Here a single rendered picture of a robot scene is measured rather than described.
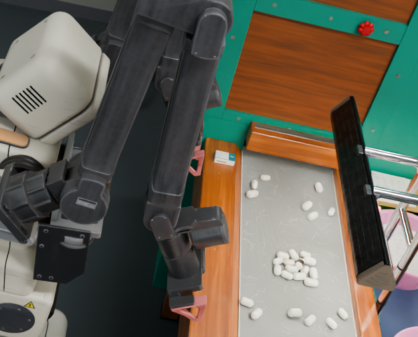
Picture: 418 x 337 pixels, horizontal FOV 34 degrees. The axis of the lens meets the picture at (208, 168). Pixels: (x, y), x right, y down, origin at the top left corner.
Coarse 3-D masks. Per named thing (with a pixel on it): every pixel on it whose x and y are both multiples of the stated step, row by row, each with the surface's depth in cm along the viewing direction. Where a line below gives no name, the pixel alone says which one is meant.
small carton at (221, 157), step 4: (216, 152) 207; (220, 152) 207; (224, 152) 208; (228, 152) 208; (216, 156) 205; (220, 156) 206; (224, 156) 206; (228, 156) 207; (232, 156) 207; (216, 160) 206; (220, 160) 206; (224, 160) 206; (228, 160) 206; (232, 160) 206; (228, 164) 207; (232, 164) 207
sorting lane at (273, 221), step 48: (288, 192) 208; (240, 240) 187; (288, 240) 191; (336, 240) 196; (240, 288) 173; (288, 288) 177; (336, 288) 181; (240, 336) 162; (288, 336) 165; (336, 336) 169
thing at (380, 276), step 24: (336, 120) 182; (336, 144) 176; (360, 144) 168; (360, 168) 162; (360, 192) 156; (360, 216) 151; (360, 240) 146; (384, 240) 142; (360, 264) 142; (384, 264) 137; (384, 288) 141
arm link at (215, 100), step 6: (162, 78) 149; (168, 78) 148; (162, 84) 149; (168, 84) 149; (216, 84) 153; (162, 90) 150; (168, 90) 150; (216, 90) 152; (168, 96) 151; (210, 96) 153; (216, 96) 153; (210, 102) 153; (216, 102) 153
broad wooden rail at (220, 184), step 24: (216, 144) 213; (216, 168) 204; (240, 168) 210; (216, 192) 196; (240, 192) 203; (216, 264) 174; (216, 288) 168; (192, 312) 161; (216, 312) 162; (192, 336) 156; (216, 336) 157
